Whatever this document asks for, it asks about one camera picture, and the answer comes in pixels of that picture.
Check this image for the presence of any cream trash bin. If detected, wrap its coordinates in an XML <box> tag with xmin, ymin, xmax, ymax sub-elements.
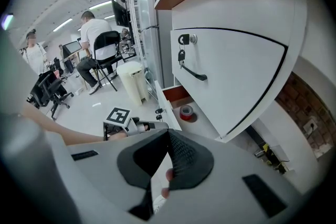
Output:
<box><xmin>116</xmin><ymin>60</ymin><xmax>150</xmax><ymax>106</ymax></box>

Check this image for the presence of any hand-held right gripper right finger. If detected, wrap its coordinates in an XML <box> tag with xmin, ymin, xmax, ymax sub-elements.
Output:
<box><xmin>167</xmin><ymin>129</ymin><xmax>215</xmax><ymax>191</ymax></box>

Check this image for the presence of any black folding chair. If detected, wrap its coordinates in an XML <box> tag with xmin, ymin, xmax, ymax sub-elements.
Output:
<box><xmin>93</xmin><ymin>30</ymin><xmax>126</xmax><ymax>92</ymax></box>

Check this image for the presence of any person's left forearm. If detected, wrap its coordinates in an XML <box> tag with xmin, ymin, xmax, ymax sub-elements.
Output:
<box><xmin>22</xmin><ymin>101</ymin><xmax>127</xmax><ymax>146</ymax></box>

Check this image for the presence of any person's right hand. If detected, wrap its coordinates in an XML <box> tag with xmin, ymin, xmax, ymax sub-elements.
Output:
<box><xmin>160</xmin><ymin>167</ymin><xmax>175</xmax><ymax>200</ymax></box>

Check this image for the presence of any black television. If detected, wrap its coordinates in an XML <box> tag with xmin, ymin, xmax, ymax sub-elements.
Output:
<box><xmin>111</xmin><ymin>0</ymin><xmax>131</xmax><ymax>28</ymax></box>

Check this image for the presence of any black office chair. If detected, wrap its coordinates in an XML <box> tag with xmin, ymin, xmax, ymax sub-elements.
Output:
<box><xmin>27</xmin><ymin>70</ymin><xmax>74</xmax><ymax>121</ymax></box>

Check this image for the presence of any red tape roll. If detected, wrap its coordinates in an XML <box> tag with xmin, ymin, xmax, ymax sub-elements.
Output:
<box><xmin>179</xmin><ymin>105</ymin><xmax>194</xmax><ymax>121</ymax></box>

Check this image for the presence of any grey refrigerator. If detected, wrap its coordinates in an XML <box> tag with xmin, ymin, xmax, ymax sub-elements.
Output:
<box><xmin>135</xmin><ymin>0</ymin><xmax>174</xmax><ymax>87</ymax></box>

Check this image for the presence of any wooden table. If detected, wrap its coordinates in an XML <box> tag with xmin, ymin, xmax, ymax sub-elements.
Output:
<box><xmin>62</xmin><ymin>48</ymin><xmax>91</xmax><ymax>90</ymax></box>

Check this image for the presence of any computer monitor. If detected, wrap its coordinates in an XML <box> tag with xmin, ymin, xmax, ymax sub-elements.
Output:
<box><xmin>62</xmin><ymin>40</ymin><xmax>82</xmax><ymax>57</ymax></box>

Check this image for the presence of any wall socket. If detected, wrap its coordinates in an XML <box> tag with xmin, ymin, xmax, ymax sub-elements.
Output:
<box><xmin>303</xmin><ymin>119</ymin><xmax>320</xmax><ymax>134</ymax></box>

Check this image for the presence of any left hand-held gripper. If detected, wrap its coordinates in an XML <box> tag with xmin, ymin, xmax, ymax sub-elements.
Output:
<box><xmin>103</xmin><ymin>106</ymin><xmax>170</xmax><ymax>141</ymax></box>

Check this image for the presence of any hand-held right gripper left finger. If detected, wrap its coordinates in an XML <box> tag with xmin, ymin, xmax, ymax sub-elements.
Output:
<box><xmin>117</xmin><ymin>129</ymin><xmax>169</xmax><ymax>221</ymax></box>

